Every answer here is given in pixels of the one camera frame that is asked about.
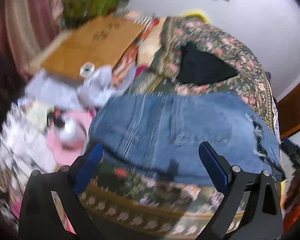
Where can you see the black cloth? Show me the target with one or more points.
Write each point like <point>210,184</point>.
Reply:
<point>202,67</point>

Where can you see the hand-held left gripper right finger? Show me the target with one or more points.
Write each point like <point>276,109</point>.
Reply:
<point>211,162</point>

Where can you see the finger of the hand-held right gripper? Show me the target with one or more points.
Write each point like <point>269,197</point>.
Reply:
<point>287,143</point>

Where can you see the yellow foam arch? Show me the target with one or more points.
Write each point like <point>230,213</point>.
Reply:
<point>197,13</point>

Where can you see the pale grey cloth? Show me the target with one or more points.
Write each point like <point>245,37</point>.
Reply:
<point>50,90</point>

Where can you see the blue denim pants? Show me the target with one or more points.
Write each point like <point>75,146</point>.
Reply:
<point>177,135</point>

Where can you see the green patterned box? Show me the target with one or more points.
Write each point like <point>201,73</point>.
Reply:
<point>90,5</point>

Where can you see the wooden lap table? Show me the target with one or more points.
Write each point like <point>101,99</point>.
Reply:
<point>90,47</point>

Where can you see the striped red curtain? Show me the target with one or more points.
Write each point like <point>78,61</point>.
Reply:
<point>22,22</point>

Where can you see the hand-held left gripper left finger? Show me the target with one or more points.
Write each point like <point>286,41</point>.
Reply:
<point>90,165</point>

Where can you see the floral blanket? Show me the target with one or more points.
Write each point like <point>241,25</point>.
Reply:
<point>215,42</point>

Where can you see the silver round object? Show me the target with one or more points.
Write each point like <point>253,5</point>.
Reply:
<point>70,132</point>

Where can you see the striped cloth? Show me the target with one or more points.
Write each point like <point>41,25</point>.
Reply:
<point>130,52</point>

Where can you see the white plastic clutter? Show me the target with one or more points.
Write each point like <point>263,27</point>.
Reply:
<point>20,140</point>

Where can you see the pink cloth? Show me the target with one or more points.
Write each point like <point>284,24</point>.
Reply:
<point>77,152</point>

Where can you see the white crumpled cloth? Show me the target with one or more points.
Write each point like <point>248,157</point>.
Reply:
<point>100,85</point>

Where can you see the small white cup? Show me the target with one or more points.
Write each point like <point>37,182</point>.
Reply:
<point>87,69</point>

